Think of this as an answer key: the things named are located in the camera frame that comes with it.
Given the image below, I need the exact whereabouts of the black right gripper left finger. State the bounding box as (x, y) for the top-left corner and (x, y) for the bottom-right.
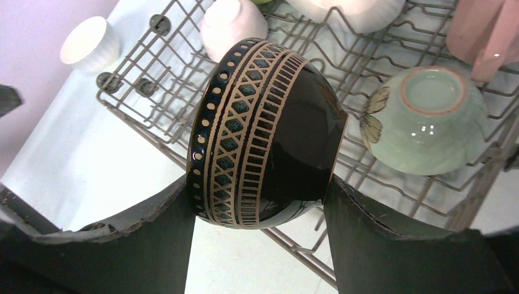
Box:
(1, 177), (195, 293)

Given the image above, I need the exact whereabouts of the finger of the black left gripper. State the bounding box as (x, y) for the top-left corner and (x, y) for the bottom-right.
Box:
(0, 85), (23, 117)

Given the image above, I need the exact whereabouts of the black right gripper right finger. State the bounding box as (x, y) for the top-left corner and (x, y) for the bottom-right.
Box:
(324, 176), (518, 293)

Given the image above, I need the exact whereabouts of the green ceramic bowl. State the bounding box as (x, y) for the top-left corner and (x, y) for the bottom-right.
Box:
(359, 66), (489, 175)

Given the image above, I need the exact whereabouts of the brown dotted bowl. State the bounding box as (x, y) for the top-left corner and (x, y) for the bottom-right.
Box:
(186, 37), (348, 230)

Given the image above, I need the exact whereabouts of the small white bowl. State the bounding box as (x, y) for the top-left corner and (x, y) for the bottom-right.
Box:
(200, 0), (269, 64)

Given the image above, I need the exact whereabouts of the large white plate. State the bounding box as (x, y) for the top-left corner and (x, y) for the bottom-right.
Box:
(287, 0), (406, 34)

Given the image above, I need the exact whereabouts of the pink mug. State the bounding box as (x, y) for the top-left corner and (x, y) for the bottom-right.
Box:
(446, 0), (518, 82)

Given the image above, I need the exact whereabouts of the grey wire dish rack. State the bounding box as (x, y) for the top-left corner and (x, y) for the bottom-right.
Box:
(96, 1), (518, 293)

